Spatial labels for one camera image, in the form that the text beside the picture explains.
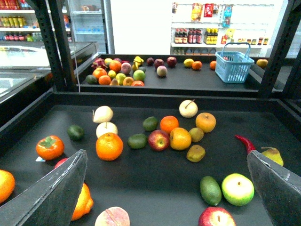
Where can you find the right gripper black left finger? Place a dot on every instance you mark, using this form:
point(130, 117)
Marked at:
point(51, 201)

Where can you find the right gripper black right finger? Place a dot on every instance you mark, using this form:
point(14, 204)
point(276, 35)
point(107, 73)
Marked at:
point(278, 188)

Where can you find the black front fruit shelf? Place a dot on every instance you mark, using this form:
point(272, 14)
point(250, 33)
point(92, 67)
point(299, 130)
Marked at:
point(155, 188)

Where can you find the yellow green pear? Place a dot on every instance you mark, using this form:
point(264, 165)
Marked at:
point(273, 154)

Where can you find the red pomegranate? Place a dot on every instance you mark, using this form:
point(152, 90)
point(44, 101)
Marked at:
point(59, 163)

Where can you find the green apple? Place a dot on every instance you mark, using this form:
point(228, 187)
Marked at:
point(237, 189)

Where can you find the white price tag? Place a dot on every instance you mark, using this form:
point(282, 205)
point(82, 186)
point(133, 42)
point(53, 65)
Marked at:
point(39, 159)

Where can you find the bumpy orange front left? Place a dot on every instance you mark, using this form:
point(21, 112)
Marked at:
point(7, 185)

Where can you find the red chili pepper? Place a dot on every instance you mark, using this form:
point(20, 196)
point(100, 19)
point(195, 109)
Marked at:
point(248, 144)

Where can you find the orange persimmon green leaf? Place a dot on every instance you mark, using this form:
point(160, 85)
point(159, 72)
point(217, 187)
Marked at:
point(50, 148)

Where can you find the pink peach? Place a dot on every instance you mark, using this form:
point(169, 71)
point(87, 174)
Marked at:
point(113, 216)

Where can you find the green lime front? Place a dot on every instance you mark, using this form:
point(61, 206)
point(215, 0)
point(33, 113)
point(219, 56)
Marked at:
point(210, 190)

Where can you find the green lime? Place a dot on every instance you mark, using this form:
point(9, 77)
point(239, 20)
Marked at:
point(137, 141)
point(210, 190)
point(150, 124)

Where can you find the dark green avocado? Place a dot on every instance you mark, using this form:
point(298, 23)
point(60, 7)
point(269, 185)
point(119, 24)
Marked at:
point(75, 132)

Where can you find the red apple front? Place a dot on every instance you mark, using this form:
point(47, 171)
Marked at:
point(216, 216)

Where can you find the large bumpy orange centre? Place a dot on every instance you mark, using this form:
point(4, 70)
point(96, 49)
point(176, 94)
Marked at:
point(109, 146)

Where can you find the cream round pear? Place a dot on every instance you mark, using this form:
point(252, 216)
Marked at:
point(106, 127)

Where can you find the brown kiwi lower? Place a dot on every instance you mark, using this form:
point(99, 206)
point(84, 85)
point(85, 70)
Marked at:
point(196, 153)

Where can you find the brown kiwi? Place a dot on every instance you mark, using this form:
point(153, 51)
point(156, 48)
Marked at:
point(196, 153)
point(196, 134)

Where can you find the brown kiwi upper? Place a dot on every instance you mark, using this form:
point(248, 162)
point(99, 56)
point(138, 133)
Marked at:
point(196, 134)

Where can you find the golden round pear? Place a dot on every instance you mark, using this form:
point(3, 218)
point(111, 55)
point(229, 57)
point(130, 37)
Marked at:
point(206, 122)

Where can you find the cream pear tilted left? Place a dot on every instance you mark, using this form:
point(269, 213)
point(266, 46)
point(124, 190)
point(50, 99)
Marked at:
point(102, 114)

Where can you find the green lime lower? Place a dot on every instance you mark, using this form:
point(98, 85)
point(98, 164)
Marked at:
point(137, 141)

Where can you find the yellow orange citrus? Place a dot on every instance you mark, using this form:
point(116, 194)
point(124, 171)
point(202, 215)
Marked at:
point(180, 139)

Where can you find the cream pear rear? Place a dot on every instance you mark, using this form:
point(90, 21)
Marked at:
point(188, 108)

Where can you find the red yellow apple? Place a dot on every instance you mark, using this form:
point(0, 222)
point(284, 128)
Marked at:
point(158, 140)

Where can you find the green lime upper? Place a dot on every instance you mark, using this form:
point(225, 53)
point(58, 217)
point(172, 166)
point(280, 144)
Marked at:
point(150, 124)

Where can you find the small tangerine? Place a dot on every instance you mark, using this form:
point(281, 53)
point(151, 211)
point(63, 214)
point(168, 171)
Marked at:
point(168, 123)

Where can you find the small blue plastic basket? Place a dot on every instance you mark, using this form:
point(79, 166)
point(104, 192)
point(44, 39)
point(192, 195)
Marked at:
point(233, 66)

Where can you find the black shelf upright post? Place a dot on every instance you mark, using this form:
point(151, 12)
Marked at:
point(50, 18)

